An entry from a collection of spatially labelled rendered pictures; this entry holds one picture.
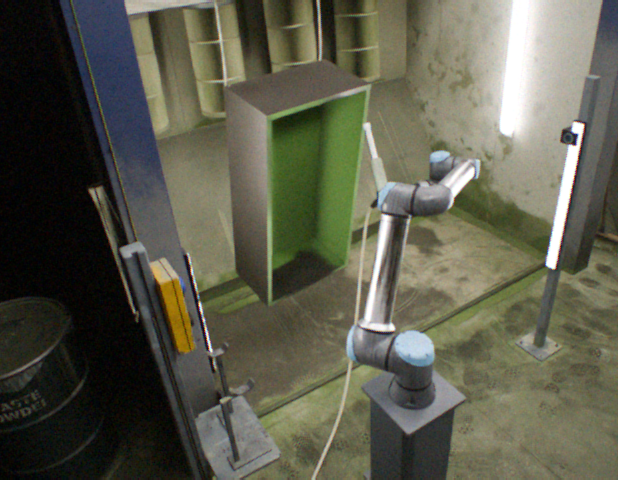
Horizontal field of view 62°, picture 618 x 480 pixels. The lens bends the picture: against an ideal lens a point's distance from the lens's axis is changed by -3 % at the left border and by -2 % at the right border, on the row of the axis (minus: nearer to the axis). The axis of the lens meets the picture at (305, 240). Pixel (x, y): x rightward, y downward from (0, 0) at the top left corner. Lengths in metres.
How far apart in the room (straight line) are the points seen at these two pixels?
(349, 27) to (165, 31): 1.29
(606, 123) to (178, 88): 2.78
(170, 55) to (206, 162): 0.77
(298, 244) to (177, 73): 1.43
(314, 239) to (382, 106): 1.64
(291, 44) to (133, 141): 2.10
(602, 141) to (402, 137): 1.67
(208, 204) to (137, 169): 2.02
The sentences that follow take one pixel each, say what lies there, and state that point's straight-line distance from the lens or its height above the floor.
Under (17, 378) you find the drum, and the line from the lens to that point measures 2.45.
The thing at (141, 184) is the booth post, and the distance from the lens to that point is 1.85.
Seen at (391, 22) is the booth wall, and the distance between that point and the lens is 4.67.
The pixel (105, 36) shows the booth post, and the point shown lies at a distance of 1.72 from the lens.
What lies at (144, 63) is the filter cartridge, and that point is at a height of 1.69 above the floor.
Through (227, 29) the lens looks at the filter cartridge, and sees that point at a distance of 3.48.
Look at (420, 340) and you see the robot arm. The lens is 2.08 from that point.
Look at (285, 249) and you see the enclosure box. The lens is 3.35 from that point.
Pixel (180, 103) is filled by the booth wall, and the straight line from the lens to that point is 3.84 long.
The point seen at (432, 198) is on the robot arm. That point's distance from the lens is 2.01.
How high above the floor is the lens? 2.31
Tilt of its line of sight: 31 degrees down
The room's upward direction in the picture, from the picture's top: 5 degrees counter-clockwise
